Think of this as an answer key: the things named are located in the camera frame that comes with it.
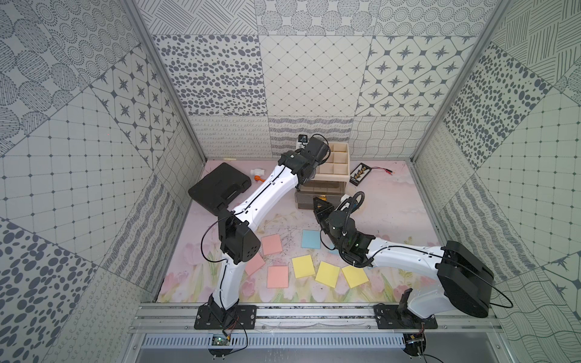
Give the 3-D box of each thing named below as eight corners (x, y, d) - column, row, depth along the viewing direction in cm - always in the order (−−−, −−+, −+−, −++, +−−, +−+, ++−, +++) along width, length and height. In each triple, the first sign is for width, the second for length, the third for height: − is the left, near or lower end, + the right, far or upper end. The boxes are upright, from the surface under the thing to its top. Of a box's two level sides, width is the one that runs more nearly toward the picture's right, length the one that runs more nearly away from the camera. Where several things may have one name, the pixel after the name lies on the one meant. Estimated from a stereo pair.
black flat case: (190, 197, 108) (184, 188, 103) (229, 170, 120) (225, 161, 114) (211, 217, 101) (206, 208, 96) (250, 186, 113) (247, 177, 107)
